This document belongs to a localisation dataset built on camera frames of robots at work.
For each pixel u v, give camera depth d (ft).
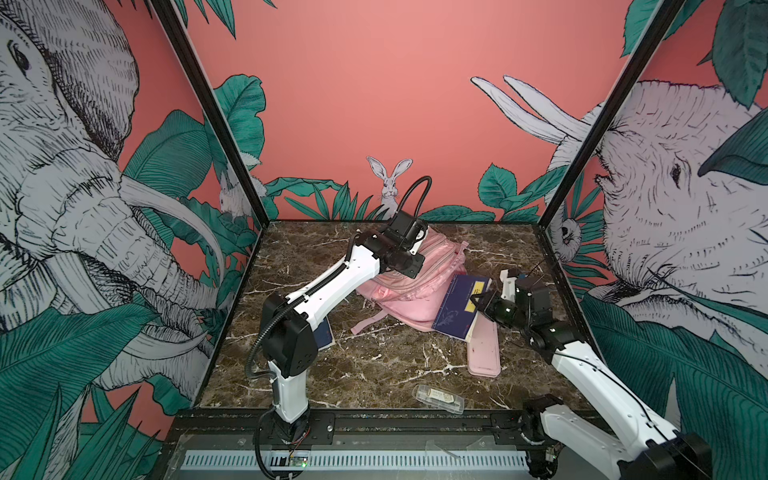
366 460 2.30
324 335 2.91
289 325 1.49
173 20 2.30
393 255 1.91
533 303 1.95
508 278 2.43
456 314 2.67
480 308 2.51
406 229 2.05
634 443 1.36
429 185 2.27
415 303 2.88
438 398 2.56
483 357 2.77
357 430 2.45
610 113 2.86
